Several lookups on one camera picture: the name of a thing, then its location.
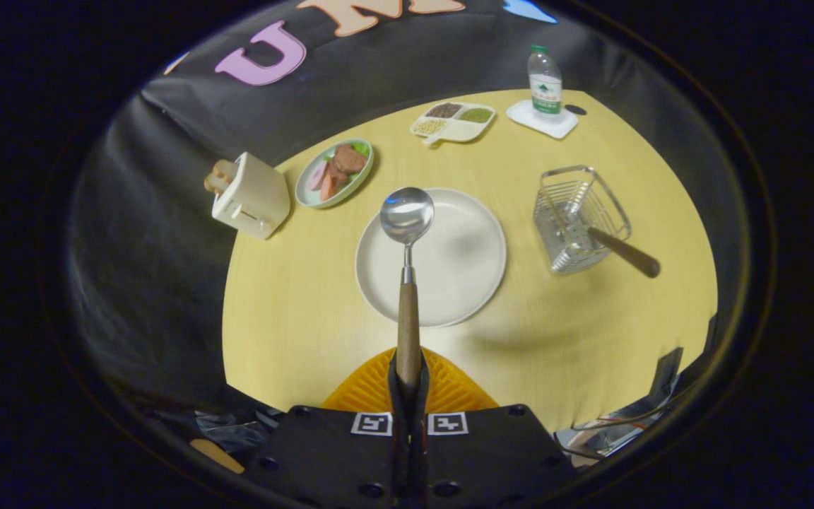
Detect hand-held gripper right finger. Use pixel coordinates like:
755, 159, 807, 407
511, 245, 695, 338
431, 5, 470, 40
418, 346, 577, 506

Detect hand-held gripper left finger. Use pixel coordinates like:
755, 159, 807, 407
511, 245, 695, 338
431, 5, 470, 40
248, 346, 411, 506

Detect wooden handled spoon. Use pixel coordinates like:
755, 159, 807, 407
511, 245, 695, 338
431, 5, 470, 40
379, 187, 435, 390

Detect wooden handled fork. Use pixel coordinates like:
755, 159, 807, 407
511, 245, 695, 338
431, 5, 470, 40
570, 212, 661, 279

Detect grey crumpled plastic sheet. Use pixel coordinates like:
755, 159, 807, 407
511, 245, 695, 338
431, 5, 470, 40
195, 409, 284, 453

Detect white round plate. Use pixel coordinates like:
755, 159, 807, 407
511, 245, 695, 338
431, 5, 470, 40
355, 187, 507, 329

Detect pale green food plate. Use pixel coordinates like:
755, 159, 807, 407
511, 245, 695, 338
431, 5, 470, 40
295, 138, 374, 209

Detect cream toaster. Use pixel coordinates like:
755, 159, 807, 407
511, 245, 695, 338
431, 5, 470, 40
211, 151, 291, 240

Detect brown meat slice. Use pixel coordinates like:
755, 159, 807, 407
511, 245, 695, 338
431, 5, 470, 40
333, 144, 368, 175

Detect white divided bean dish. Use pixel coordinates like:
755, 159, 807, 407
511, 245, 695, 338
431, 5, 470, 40
410, 102, 497, 146

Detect toast bread slices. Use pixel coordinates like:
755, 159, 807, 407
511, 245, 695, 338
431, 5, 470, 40
203, 159, 240, 197

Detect white square coaster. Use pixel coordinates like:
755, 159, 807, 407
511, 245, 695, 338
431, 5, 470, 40
506, 99, 579, 139

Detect clear water bottle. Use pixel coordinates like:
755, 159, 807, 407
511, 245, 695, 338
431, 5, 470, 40
527, 45, 564, 122

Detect black cable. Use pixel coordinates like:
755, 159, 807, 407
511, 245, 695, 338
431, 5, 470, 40
570, 403, 676, 431

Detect metal wire basket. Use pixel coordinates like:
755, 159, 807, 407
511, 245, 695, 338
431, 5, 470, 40
533, 165, 632, 276

